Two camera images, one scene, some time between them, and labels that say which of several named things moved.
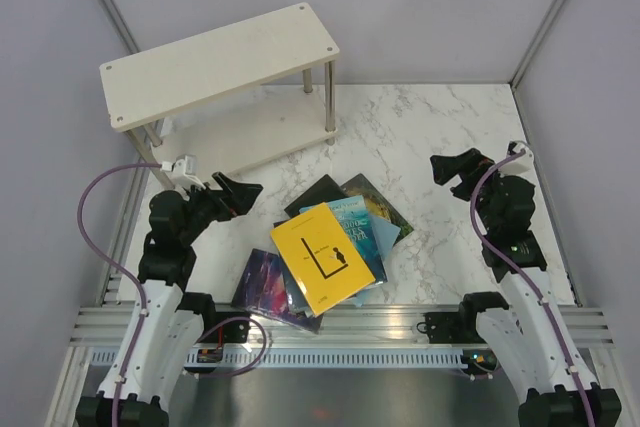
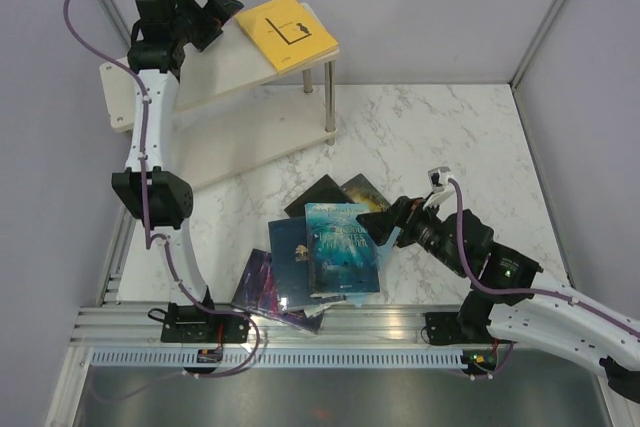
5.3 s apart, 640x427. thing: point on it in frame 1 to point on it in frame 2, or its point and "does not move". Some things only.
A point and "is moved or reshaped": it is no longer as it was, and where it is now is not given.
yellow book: x=322 y=258 to x=285 y=33
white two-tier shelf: x=234 y=100 does not move
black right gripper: x=468 y=165 to x=405 y=212
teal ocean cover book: x=354 y=214 is moved or reshaped
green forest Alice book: x=378 y=206 does not move
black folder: x=325 y=190 does not move
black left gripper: x=240 y=201 to x=222 y=9
